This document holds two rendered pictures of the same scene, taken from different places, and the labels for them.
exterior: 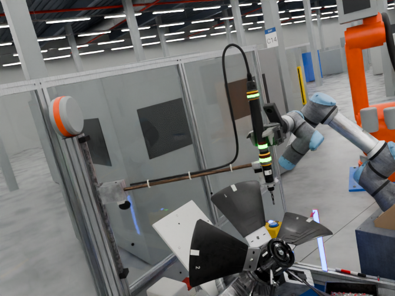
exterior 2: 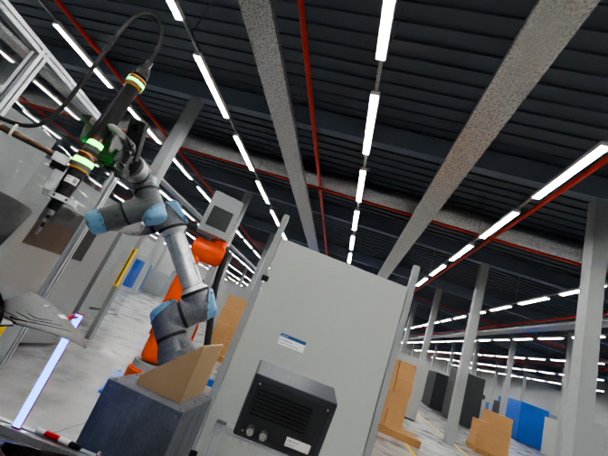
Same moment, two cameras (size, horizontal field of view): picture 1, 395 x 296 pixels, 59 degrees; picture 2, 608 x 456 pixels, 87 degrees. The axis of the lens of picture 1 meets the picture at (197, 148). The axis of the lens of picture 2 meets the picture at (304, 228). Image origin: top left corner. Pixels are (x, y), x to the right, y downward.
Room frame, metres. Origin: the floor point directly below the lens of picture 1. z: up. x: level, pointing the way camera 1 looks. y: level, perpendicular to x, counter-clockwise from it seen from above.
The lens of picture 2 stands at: (0.38, -0.15, 1.38)
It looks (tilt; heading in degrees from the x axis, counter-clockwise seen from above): 17 degrees up; 318
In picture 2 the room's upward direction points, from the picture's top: 21 degrees clockwise
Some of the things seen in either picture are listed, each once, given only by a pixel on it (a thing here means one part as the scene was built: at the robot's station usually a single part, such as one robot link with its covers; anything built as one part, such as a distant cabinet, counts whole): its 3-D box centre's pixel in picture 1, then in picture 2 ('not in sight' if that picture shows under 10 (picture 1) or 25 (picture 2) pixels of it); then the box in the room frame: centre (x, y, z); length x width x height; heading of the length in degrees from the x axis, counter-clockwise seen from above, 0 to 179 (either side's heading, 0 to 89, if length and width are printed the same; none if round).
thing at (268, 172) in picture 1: (260, 133); (105, 128); (1.30, -0.24, 1.66); 0.04 x 0.04 x 0.46
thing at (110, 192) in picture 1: (112, 191); not in sight; (1.38, 0.38, 1.55); 0.10 x 0.07 x 0.08; 83
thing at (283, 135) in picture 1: (274, 131); (119, 157); (1.39, -0.32, 1.64); 0.12 x 0.08 x 0.09; 137
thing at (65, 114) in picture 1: (66, 116); not in sight; (1.40, 0.47, 1.88); 0.17 x 0.15 x 0.16; 138
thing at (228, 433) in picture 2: not in sight; (251, 440); (1.14, -0.95, 1.04); 0.24 x 0.03 x 0.03; 48
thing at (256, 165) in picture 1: (265, 172); (65, 180); (1.30, -0.23, 1.50); 0.09 x 0.07 x 0.10; 83
